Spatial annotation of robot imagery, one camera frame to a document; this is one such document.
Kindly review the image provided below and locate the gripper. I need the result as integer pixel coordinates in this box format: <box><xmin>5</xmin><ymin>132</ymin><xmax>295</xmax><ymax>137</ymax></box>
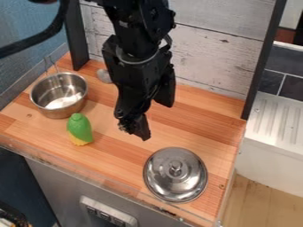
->
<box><xmin>100</xmin><ymin>34</ymin><xmax>178</xmax><ymax>142</ymax></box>

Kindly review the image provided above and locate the silver pot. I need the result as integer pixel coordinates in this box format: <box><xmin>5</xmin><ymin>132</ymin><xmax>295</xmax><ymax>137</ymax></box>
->
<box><xmin>28</xmin><ymin>55</ymin><xmax>89</xmax><ymax>120</ymax></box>

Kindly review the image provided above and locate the grey toy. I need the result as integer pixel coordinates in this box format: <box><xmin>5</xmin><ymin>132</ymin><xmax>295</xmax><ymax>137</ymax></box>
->
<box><xmin>96</xmin><ymin>67</ymin><xmax>114</xmax><ymax>84</ymax></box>

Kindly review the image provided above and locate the green yellow toy corn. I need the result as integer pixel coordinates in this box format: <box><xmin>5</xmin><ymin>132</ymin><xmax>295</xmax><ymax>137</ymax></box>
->
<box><xmin>65</xmin><ymin>113</ymin><xmax>97</xmax><ymax>147</ymax></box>

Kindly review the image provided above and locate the silver lid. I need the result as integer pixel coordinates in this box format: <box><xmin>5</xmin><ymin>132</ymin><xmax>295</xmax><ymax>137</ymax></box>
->
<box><xmin>142</xmin><ymin>146</ymin><xmax>210</xmax><ymax>204</ymax></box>

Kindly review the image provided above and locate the white cabinet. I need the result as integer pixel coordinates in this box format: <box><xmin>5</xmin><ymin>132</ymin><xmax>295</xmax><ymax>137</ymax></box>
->
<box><xmin>234</xmin><ymin>90</ymin><xmax>303</xmax><ymax>199</ymax></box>

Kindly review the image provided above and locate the black frame post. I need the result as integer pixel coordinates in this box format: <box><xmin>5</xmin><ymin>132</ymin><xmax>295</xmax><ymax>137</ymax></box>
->
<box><xmin>240</xmin><ymin>0</ymin><xmax>288</xmax><ymax>121</ymax></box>
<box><xmin>64</xmin><ymin>0</ymin><xmax>91</xmax><ymax>72</ymax></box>

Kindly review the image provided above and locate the black cable hose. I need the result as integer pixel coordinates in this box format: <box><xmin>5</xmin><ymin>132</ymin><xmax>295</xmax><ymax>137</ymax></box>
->
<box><xmin>0</xmin><ymin>0</ymin><xmax>72</xmax><ymax>59</ymax></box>

